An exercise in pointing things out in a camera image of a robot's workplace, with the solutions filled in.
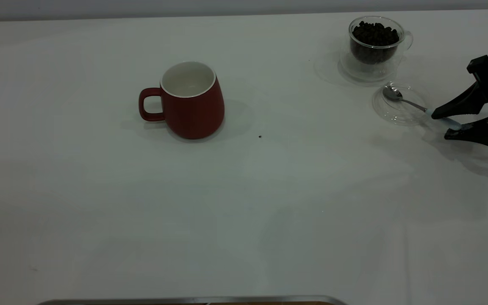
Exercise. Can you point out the red ceramic mug white inside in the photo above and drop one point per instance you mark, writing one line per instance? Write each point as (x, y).
(193, 114)

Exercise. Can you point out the heap of coffee beans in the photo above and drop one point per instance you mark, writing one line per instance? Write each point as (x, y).
(374, 34)

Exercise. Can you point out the small clear glass dish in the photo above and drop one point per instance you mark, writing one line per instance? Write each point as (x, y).
(400, 116)

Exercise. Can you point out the clear glass saucer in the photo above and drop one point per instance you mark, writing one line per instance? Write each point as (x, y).
(354, 72)

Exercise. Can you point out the silver metal tray rim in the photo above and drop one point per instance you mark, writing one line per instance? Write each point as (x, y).
(184, 300)

